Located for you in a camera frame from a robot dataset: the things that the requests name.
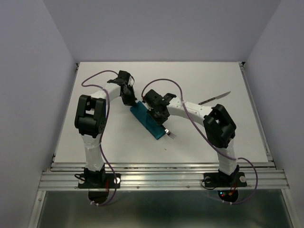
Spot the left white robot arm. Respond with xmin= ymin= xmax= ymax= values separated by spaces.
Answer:
xmin=75 ymin=70 xmax=137 ymax=187

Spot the aluminium front rail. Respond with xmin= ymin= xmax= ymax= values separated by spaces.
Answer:
xmin=38 ymin=161 xmax=289 ymax=191

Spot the teal cloth napkin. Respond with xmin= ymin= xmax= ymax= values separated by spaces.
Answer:
xmin=130 ymin=101 xmax=166 ymax=140

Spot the metal fork black handle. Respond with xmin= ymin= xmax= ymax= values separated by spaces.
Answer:
xmin=164 ymin=129 xmax=176 ymax=139

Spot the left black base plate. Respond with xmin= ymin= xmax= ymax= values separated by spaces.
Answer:
xmin=74 ymin=173 xmax=121 ymax=189

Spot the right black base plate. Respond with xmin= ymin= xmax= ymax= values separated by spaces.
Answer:
xmin=202 ymin=172 xmax=247 ymax=189

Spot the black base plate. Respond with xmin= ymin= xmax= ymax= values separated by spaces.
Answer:
xmin=202 ymin=172 xmax=247 ymax=189
xmin=74 ymin=173 xmax=121 ymax=189

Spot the aluminium right side rail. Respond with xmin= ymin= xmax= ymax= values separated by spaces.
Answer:
xmin=238 ymin=62 xmax=276 ymax=168

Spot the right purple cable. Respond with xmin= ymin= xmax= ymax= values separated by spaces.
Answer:
xmin=142 ymin=78 xmax=260 ymax=206

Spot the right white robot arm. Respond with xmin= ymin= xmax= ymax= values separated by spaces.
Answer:
xmin=142 ymin=89 xmax=239 ymax=185

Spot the aluminium rail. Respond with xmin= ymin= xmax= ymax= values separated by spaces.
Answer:
xmin=38 ymin=161 xmax=289 ymax=191
xmin=238 ymin=62 xmax=276 ymax=168

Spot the metal knife black handle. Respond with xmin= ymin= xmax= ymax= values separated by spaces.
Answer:
xmin=199 ymin=91 xmax=231 ymax=105

